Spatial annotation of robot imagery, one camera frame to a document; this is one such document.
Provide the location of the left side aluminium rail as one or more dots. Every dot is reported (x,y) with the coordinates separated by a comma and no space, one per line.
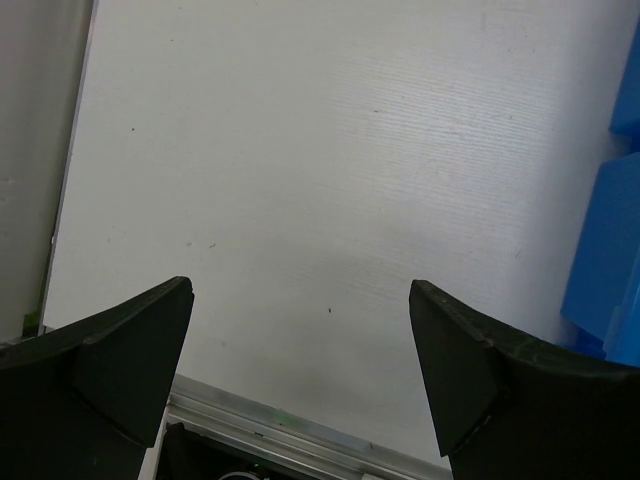
(43,46)

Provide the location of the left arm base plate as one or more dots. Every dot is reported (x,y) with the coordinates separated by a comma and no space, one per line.
(188,455)

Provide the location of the aluminium table edge rail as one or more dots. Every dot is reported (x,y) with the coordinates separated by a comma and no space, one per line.
(275,436)

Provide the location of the blue three-compartment plastic bin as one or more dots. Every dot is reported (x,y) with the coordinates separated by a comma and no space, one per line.
(602,294)

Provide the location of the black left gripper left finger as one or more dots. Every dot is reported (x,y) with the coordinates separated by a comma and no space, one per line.
(86,401)

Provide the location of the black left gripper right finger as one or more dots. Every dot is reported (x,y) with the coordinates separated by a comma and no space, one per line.
(508,405)

